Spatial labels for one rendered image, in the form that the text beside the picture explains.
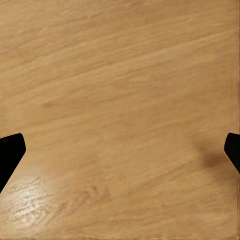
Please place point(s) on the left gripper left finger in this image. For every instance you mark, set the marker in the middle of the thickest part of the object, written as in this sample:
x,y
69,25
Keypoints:
x,y
12,150

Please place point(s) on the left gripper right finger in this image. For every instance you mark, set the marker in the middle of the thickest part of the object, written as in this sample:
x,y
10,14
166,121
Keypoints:
x,y
232,149

